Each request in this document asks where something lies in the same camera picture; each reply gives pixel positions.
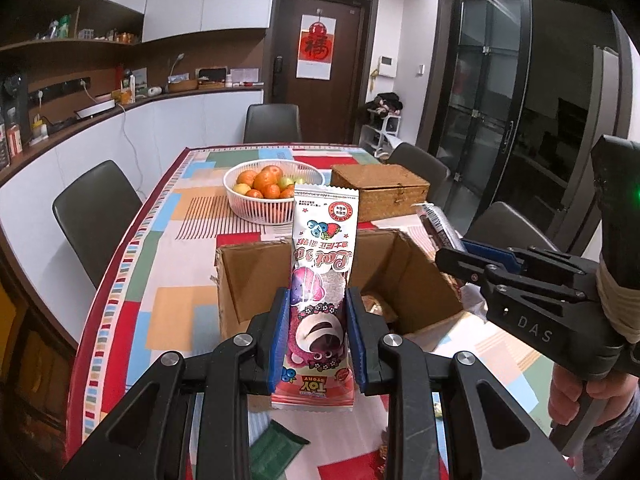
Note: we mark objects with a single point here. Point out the wicker tray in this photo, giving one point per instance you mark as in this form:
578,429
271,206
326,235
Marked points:
183,85

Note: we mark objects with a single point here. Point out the dark brown entrance door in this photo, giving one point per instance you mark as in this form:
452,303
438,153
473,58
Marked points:
300,100

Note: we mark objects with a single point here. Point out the patterned clothing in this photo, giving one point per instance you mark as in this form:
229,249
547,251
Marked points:
615,450

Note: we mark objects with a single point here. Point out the dark clothing pile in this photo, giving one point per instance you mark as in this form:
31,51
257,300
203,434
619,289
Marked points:
386,102

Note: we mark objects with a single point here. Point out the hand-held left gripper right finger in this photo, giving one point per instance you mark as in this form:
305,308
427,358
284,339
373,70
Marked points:
356,340

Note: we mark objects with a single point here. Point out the gold snack packet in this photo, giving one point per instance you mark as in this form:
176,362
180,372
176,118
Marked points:
377,307

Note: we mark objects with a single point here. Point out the pile of oranges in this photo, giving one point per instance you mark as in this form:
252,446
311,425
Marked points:
265,180

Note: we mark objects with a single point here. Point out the white tray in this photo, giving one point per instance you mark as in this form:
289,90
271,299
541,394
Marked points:
95,109

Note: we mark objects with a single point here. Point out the dark grey dining chair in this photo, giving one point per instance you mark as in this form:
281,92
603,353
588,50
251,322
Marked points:
95,210
505,230
420,162
272,122

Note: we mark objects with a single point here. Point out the white intercom panel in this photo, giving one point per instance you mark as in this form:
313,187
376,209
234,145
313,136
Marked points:
385,66

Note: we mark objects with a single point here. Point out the white lower cabinets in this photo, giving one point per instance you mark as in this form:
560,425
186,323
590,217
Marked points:
190,120

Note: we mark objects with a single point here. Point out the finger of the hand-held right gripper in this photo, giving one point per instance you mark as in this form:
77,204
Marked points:
492,251
460,265

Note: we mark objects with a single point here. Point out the dark brown biscuit packet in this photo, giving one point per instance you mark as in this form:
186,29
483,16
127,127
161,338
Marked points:
440,225

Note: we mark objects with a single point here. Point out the black framed glass door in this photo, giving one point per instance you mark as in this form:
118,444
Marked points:
480,100

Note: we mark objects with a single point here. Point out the pink bear snack packet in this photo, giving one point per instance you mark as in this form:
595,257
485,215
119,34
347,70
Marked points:
322,240

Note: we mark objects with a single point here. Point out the brown cardboard box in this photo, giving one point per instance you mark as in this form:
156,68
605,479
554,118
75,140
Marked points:
250,280

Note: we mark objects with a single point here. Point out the colourful patchwork tablecloth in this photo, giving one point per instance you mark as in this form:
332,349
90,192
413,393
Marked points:
165,270

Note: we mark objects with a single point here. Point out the woven wicker lidded box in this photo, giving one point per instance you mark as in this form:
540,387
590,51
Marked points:
385,187

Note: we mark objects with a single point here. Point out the person's right hand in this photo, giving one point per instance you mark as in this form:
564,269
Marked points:
600,400

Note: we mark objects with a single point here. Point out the dark green snack packet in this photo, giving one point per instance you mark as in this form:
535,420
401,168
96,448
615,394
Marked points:
275,452

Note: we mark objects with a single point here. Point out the red wall calendar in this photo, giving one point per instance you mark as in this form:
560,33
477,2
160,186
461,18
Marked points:
315,47

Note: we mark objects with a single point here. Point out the white plastic fruit basket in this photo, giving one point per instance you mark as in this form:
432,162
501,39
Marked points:
260,210

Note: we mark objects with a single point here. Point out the white rack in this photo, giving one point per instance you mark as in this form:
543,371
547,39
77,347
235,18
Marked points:
380,132

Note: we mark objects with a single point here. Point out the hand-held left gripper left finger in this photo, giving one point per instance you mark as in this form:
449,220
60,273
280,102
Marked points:
279,340

